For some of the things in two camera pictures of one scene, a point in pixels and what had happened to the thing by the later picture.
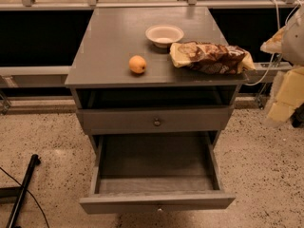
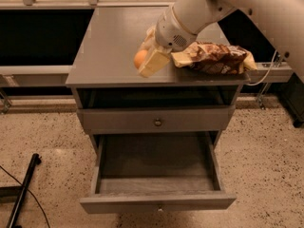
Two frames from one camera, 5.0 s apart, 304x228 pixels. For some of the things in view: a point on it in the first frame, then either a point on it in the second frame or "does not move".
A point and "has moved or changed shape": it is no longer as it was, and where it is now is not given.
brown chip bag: [212, 58] does not move
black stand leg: [35, 161] does not move
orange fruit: [137, 64] has moved or changed shape
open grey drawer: [156, 172] does not move
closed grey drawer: [103, 121] does not move
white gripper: [294, 43] -> [168, 32]
